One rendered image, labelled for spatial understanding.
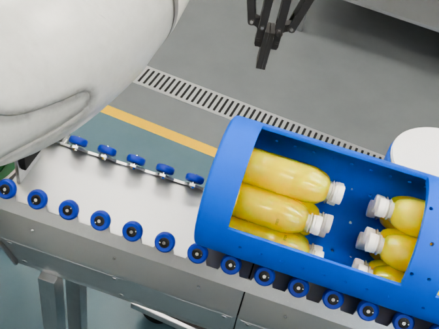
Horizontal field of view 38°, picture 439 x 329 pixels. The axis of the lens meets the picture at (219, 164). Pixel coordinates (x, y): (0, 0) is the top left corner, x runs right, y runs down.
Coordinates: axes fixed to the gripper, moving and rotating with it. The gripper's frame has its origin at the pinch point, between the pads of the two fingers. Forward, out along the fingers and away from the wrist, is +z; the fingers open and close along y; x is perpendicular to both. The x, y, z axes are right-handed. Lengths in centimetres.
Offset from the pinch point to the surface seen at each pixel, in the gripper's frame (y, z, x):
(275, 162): 8.3, 29.5, 5.2
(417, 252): 35.4, 30.1, -10.5
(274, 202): 9.4, 34.8, -0.6
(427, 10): 108, 117, 239
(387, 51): 96, 146, 236
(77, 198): -32, 58, 11
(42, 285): -40, 91, 7
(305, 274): 18.0, 43.4, -10.0
